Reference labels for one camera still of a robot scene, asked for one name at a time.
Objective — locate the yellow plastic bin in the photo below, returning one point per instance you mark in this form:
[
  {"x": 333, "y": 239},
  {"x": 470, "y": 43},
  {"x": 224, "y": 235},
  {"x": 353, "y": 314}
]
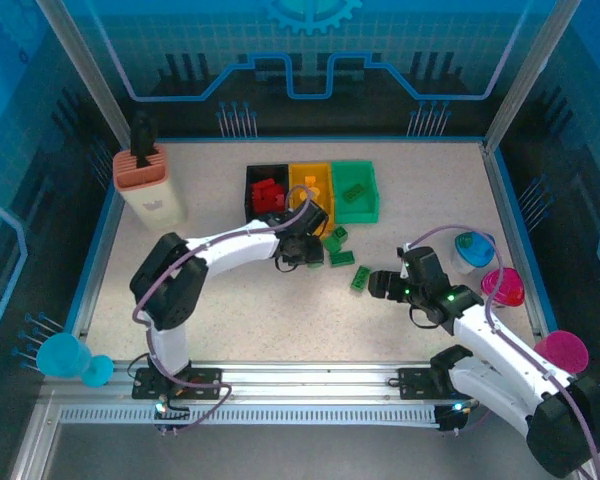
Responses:
[{"x": 324, "y": 172}]

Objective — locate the aluminium side rail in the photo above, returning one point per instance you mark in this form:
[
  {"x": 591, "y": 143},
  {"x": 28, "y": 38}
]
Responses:
[{"x": 510, "y": 225}]

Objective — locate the pink lidded plastic bowl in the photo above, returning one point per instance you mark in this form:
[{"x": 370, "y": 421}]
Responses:
[{"x": 512, "y": 290}]

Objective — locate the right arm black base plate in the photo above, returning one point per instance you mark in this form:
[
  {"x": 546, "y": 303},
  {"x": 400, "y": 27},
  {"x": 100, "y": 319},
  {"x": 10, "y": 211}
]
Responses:
[{"x": 412, "y": 382}]

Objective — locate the green plastic bin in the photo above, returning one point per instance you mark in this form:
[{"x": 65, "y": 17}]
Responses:
[{"x": 365, "y": 210}]

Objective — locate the small black controller with LED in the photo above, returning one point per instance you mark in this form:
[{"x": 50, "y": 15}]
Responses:
[
  {"x": 167, "y": 412},
  {"x": 455, "y": 415}
]

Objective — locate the pink and cream knife block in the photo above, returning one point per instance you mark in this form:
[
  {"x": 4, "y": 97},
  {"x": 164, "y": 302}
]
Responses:
[{"x": 150, "y": 200}]

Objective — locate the blue plastic goblet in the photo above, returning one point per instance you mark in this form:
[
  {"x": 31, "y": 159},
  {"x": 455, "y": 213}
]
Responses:
[{"x": 62, "y": 355}]

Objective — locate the aluminium mounting rail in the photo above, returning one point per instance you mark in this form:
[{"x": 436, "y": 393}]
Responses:
[{"x": 305, "y": 385}]

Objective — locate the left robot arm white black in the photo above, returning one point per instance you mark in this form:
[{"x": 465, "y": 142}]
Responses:
[{"x": 240, "y": 247}]

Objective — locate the small yellow lego brick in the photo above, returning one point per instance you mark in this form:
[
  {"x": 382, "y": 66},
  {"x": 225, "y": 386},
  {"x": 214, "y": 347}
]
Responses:
[{"x": 308, "y": 180}]

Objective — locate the black plastic bin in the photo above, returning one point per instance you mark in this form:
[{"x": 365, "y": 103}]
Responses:
[{"x": 265, "y": 172}]

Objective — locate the aluminium frame post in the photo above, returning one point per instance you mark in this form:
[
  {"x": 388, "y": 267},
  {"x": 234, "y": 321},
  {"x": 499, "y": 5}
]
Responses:
[
  {"x": 538, "y": 55},
  {"x": 82, "y": 55}
]

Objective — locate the white container with blue lid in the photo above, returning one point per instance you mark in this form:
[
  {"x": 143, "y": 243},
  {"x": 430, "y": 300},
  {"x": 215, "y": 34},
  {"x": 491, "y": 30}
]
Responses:
[{"x": 472, "y": 255}]

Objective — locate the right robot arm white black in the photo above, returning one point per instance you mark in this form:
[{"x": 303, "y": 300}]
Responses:
[{"x": 495, "y": 340}]

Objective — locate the yellow lego brick with hole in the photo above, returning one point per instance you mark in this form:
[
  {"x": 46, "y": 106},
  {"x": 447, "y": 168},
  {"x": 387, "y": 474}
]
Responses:
[{"x": 316, "y": 192}]

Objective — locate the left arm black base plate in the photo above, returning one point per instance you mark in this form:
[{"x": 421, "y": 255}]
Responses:
[{"x": 205, "y": 382}]

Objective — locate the long green lego brick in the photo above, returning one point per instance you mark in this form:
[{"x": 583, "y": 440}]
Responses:
[
  {"x": 360, "y": 278},
  {"x": 342, "y": 258}
]

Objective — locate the pink plastic cup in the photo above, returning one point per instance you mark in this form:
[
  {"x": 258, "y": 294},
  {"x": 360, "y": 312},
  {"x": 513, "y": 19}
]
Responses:
[{"x": 565, "y": 350}]

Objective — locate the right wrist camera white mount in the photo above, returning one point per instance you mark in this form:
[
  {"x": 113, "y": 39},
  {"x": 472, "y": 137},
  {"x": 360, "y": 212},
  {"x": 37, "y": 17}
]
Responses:
[{"x": 406, "y": 265}]

